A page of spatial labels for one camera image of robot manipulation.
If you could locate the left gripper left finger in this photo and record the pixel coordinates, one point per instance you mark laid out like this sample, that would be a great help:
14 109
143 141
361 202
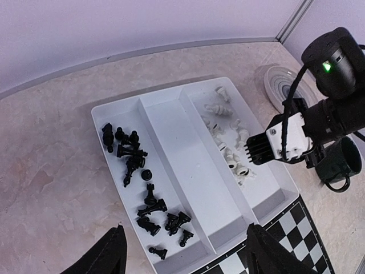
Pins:
107 255

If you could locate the white chess pawn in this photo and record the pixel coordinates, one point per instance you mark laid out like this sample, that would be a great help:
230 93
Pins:
242 138

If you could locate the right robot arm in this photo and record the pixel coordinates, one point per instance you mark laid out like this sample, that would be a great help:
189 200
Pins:
337 63

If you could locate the white plate with rings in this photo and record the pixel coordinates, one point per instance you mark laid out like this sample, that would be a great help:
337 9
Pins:
277 82

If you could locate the white plastic divided tray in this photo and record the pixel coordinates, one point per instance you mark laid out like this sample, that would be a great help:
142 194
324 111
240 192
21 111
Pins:
190 172

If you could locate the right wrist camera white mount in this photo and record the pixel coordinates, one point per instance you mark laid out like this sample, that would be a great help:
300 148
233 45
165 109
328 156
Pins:
288 145

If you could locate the right aluminium frame post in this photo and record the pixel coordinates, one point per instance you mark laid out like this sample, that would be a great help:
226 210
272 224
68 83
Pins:
293 20

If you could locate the dark green mug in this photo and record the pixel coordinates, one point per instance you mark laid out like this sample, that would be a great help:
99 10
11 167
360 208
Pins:
342 161

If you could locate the black and silver chessboard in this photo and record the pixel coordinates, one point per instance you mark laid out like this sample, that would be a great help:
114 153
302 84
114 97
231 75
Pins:
293 230

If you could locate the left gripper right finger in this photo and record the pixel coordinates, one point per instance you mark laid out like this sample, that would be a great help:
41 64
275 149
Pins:
266 255

